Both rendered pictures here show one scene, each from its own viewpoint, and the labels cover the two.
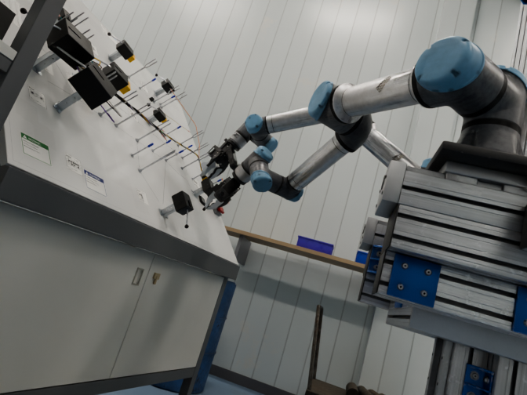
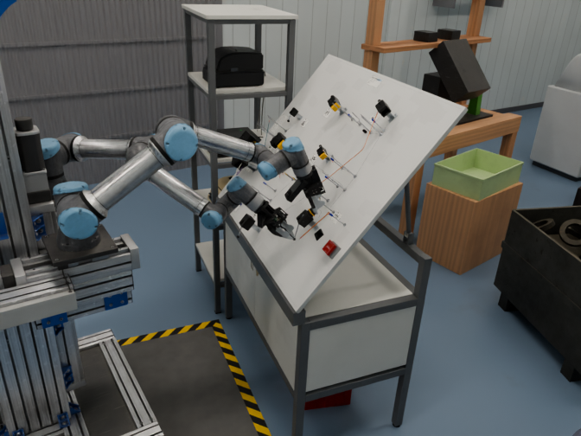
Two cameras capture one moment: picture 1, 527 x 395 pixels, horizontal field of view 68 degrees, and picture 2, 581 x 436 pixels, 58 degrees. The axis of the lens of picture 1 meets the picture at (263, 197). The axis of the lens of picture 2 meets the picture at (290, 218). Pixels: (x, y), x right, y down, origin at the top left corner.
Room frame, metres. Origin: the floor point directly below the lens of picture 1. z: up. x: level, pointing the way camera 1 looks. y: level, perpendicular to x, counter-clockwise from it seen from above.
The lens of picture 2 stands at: (2.96, -1.26, 2.13)
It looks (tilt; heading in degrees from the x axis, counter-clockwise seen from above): 26 degrees down; 133
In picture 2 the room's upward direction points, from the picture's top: 3 degrees clockwise
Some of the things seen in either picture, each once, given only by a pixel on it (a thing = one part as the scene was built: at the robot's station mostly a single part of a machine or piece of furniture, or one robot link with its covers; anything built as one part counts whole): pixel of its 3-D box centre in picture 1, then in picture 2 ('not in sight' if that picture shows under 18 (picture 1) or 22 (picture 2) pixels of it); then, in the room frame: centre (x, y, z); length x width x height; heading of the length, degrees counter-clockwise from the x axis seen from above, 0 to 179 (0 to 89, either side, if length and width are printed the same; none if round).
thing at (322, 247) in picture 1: (314, 247); not in sight; (3.27, -0.54, 1.27); 0.30 x 0.21 x 0.10; 76
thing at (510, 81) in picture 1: (492, 103); (47, 157); (0.77, -0.43, 1.33); 0.13 x 0.12 x 0.14; 117
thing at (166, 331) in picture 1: (176, 317); (274, 318); (1.56, 0.18, 0.60); 0.55 x 0.03 x 0.39; 156
